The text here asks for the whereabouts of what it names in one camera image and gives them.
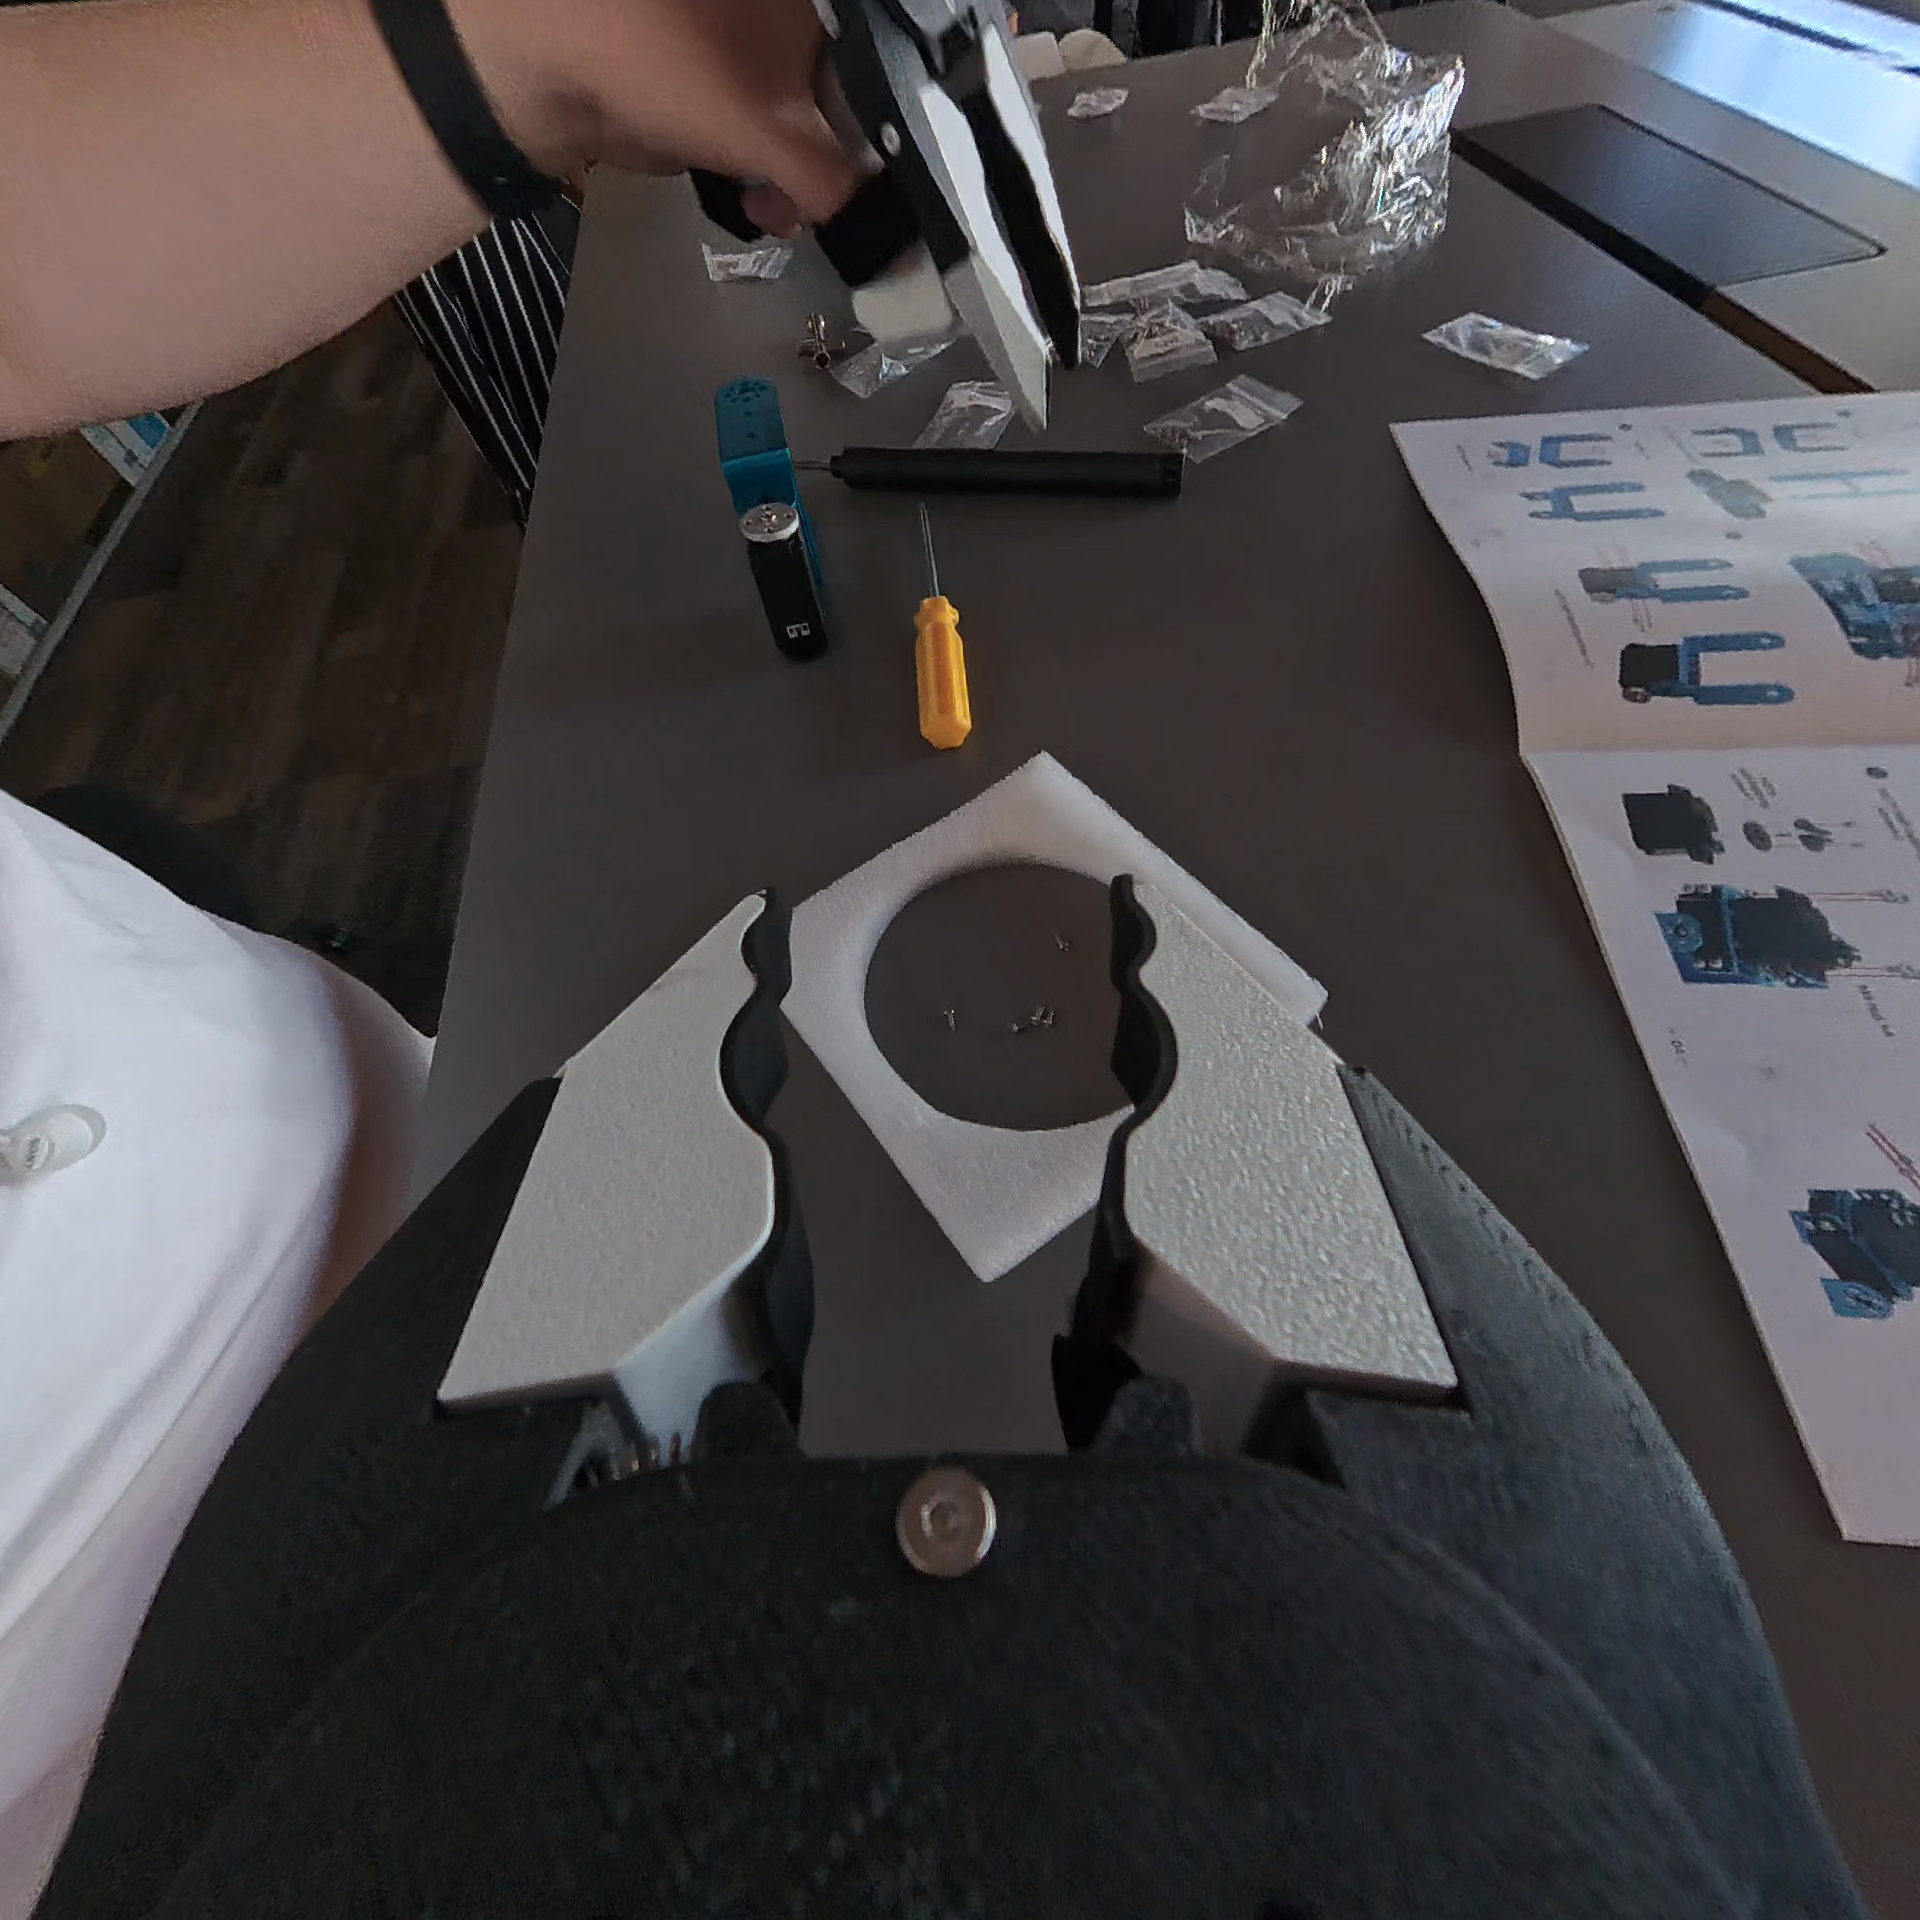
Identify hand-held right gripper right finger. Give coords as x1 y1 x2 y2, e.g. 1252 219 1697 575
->
1049 874 1460 1450

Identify yellow handled screwdriver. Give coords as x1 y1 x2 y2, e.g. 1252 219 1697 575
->
912 503 976 753

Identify printed instruction booklet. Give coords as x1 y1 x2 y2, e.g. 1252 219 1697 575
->
1390 393 1920 1547

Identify white foam square with hole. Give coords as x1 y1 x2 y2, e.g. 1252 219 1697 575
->
778 749 1327 1284

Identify person's left forearm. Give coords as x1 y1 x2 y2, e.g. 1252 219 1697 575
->
0 0 505 443

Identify black white striped cloth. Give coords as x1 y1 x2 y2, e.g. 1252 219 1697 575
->
392 201 577 519

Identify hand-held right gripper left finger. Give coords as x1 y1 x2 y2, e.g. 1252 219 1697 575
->
434 888 797 1420

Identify grey desk with black inset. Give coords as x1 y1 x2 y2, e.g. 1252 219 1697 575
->
1447 0 1920 395

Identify black wristband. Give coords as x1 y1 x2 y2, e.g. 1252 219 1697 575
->
368 0 564 219

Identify person's white shirt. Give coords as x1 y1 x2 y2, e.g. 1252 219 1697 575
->
0 787 436 1920

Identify crumpled clear plastic wrap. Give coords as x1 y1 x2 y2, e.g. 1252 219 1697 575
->
1183 0 1466 289

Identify scattered small clear screw bags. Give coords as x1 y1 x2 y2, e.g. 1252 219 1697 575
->
703 83 1588 460

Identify black electric screwdriver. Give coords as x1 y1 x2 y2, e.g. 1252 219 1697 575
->
794 445 1186 506

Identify dark grey desk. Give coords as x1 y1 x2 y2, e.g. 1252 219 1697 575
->
420 8 1920 1920

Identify person's left hand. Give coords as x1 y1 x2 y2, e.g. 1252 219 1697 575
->
495 0 893 231

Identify black servo motor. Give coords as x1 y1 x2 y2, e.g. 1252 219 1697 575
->
738 503 831 663

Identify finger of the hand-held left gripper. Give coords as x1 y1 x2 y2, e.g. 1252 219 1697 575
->
914 75 1056 433
972 60 1086 373

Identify blue servo bracket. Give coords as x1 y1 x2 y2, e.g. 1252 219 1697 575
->
716 376 824 595

